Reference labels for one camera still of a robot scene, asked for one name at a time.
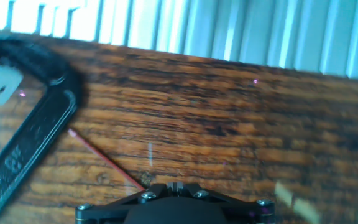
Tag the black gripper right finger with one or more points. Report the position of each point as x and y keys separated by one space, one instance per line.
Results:
x=250 y=211

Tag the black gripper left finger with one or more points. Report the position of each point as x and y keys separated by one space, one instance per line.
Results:
x=104 y=211

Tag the red and black pencil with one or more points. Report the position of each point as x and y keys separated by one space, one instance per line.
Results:
x=104 y=158

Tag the brown wooden board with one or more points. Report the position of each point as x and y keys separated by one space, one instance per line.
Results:
x=228 y=124

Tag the black C-clamp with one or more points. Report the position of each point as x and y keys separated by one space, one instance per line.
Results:
x=36 y=130

